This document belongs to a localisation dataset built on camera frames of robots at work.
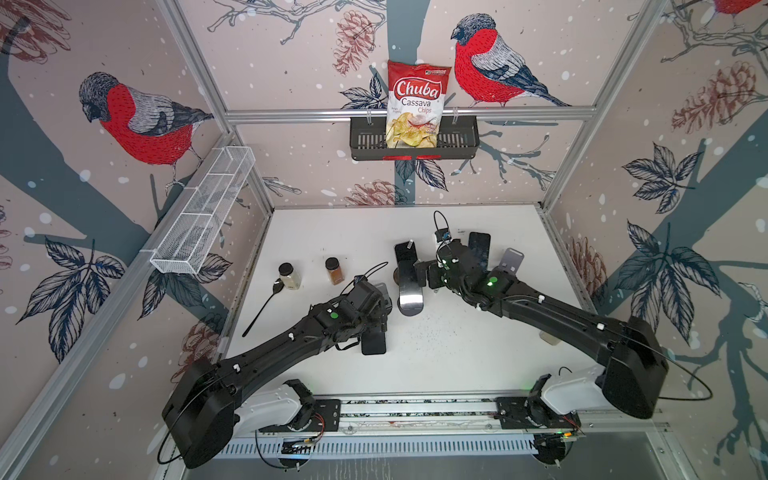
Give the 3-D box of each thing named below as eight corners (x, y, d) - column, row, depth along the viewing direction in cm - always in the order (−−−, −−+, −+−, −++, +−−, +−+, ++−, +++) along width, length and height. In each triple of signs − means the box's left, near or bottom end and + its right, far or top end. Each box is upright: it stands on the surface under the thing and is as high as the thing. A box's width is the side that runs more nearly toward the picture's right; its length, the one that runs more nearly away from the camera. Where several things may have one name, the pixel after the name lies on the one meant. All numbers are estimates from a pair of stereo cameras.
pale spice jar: (287, 291, 100) (277, 272, 91) (290, 281, 102) (280, 262, 93) (299, 291, 100) (290, 272, 91) (301, 281, 102) (292, 262, 93)
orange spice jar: (329, 284, 100) (324, 267, 93) (331, 274, 103) (326, 257, 95) (343, 284, 100) (338, 267, 92) (344, 274, 103) (340, 257, 95)
